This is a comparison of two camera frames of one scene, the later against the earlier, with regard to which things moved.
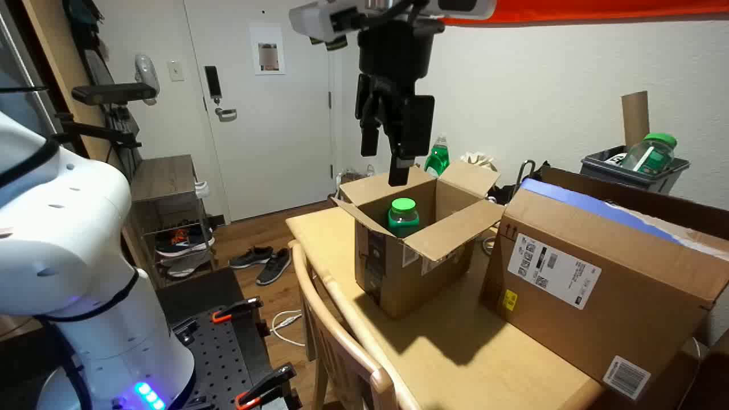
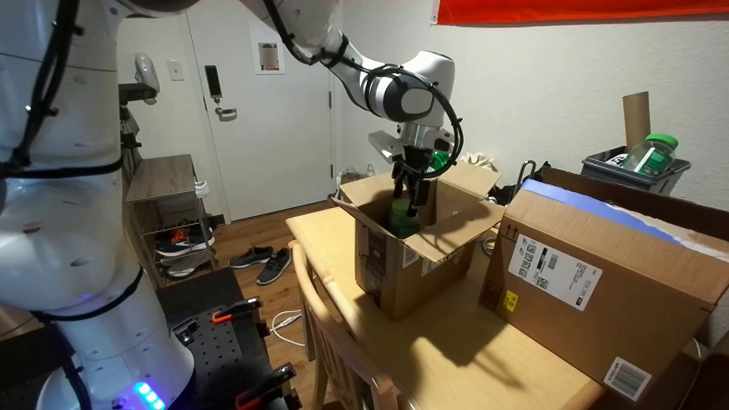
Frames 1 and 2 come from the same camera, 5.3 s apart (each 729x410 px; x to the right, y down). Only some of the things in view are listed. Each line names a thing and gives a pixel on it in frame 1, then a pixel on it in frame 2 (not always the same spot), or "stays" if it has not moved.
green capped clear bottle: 652,155 stays
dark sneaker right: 277,265 stays
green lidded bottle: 404,216 stays
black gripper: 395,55 to 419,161
